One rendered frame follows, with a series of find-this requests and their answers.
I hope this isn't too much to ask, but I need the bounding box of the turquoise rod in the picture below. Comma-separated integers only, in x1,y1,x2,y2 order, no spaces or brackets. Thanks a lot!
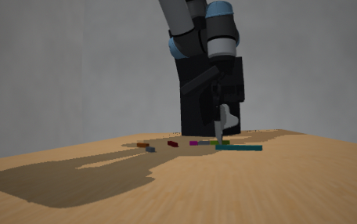
215,145,262,150

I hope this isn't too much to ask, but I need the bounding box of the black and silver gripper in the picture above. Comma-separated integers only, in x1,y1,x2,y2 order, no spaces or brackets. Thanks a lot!
209,55,245,144

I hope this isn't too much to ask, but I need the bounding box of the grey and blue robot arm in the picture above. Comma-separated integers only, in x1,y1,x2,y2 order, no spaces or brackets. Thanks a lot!
158,0,240,97

